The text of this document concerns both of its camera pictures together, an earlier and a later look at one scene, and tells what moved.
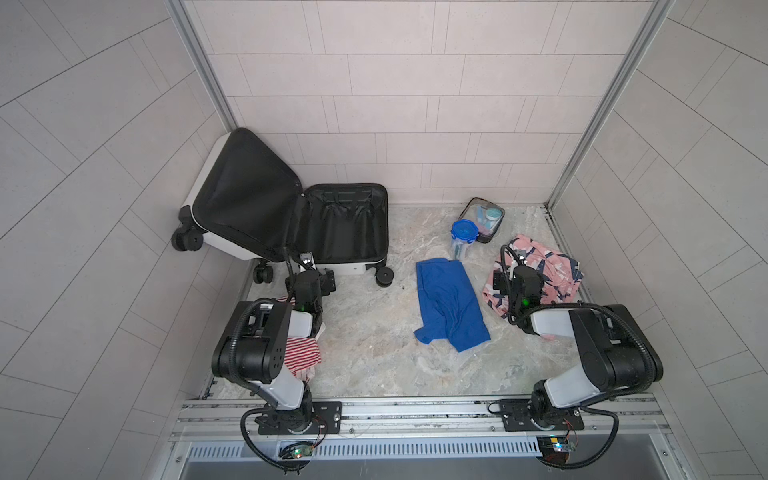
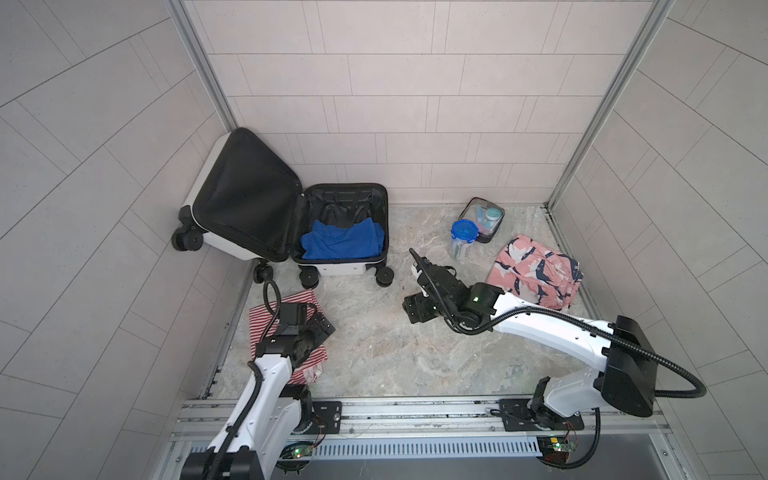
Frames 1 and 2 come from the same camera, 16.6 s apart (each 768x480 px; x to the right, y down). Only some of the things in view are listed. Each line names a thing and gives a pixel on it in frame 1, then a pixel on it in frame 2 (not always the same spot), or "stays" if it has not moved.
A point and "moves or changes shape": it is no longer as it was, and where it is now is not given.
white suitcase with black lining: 247,206 stays
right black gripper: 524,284 to 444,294
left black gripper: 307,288 to 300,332
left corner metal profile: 191,37 stays
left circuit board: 297,450 stays
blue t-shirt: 451,308 moves or changes shape
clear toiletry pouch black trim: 486,215 stays
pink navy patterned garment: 561,274 stays
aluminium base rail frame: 624,439 stays
